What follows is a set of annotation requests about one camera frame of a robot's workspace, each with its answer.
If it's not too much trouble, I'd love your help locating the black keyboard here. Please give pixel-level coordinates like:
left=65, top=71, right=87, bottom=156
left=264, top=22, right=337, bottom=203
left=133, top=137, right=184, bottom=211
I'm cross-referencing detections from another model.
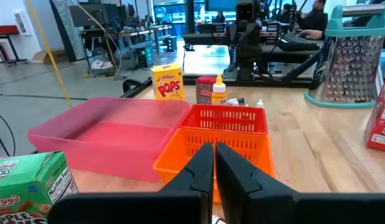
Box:
left=278, top=33, right=321, bottom=52

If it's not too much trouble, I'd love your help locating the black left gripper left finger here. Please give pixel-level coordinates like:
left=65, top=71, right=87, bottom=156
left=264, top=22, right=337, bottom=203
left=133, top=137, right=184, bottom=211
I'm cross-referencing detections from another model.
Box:
left=47, top=142, right=215, bottom=224

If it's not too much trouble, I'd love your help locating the black frame hook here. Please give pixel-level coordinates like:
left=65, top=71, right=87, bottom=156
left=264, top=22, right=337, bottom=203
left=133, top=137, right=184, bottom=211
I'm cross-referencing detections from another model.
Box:
left=122, top=78, right=144, bottom=94

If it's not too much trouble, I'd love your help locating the white wall panel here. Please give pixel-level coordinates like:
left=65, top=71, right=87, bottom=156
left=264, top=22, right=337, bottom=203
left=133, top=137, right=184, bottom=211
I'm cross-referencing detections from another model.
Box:
left=13, top=11, right=31, bottom=35

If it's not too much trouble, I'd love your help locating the black utility cart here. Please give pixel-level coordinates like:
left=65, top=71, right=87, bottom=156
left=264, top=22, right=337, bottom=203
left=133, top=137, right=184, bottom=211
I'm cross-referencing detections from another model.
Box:
left=81, top=29, right=131, bottom=78

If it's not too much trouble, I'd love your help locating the wooden-top desk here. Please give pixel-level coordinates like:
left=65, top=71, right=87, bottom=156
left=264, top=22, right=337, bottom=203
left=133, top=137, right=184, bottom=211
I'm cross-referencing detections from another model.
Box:
left=111, top=24, right=174, bottom=55

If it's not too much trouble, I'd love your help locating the orange plastic basket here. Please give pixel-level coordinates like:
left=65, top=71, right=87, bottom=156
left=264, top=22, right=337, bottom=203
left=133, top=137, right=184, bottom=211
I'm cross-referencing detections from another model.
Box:
left=152, top=128, right=276, bottom=205

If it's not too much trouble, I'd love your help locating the cardboard box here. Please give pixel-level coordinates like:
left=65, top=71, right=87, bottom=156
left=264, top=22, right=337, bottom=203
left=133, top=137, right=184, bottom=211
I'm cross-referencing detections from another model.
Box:
left=32, top=49, right=68, bottom=65

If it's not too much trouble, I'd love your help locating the green Apple Jacks cereal box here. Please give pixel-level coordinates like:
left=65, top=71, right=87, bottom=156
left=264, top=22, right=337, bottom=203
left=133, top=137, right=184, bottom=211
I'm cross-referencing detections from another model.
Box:
left=0, top=151, right=80, bottom=224

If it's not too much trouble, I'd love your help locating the black partition panel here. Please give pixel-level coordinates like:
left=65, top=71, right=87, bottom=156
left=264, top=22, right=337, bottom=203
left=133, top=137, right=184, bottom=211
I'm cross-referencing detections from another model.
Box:
left=49, top=0, right=87, bottom=63

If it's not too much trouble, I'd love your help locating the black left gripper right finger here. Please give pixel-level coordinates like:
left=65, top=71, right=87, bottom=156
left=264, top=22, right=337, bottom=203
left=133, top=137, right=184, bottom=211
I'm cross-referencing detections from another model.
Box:
left=215, top=142, right=385, bottom=224

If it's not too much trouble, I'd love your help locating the red plastic basket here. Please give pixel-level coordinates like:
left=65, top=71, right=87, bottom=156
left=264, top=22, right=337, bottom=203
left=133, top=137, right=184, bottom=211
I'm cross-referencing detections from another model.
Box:
left=179, top=103, right=269, bottom=136

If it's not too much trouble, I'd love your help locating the small bottle with black cap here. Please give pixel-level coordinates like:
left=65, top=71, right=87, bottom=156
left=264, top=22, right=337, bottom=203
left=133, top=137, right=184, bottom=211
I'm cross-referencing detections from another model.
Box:
left=225, top=97, right=246, bottom=106

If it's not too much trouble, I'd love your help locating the pink plastic tray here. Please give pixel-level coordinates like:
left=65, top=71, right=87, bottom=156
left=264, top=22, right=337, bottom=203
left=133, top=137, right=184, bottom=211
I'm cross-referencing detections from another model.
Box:
left=26, top=96, right=192, bottom=182

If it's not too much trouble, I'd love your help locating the yellow squeeze bottle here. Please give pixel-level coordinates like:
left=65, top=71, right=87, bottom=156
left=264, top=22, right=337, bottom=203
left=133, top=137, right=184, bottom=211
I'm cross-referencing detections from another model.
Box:
left=211, top=73, right=228, bottom=106

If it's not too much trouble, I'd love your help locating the yellow Corn Pops cereal box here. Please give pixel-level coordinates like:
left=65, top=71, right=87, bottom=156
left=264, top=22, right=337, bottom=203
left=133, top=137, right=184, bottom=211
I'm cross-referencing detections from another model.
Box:
left=150, top=62, right=185, bottom=101

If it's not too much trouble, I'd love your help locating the yellow hanging cable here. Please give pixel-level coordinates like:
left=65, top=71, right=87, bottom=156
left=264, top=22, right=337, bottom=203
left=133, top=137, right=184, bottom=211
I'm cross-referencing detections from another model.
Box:
left=26, top=0, right=73, bottom=110

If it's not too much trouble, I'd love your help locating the red cereal box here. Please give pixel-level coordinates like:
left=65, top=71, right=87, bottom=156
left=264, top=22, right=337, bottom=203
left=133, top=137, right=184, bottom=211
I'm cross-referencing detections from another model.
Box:
left=363, top=73, right=385, bottom=154

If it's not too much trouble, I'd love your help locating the red-lid spice jar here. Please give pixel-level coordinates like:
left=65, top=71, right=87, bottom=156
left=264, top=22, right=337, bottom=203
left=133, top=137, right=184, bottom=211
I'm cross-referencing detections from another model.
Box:
left=195, top=75, right=217, bottom=105

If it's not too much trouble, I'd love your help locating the red table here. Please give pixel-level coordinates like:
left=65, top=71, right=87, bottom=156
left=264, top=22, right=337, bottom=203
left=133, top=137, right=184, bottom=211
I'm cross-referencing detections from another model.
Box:
left=0, top=25, right=29, bottom=68

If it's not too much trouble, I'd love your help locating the small lit computer tower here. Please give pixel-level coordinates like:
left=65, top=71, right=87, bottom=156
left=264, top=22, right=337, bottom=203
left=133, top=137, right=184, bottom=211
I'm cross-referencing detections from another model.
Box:
left=134, top=46, right=154, bottom=68

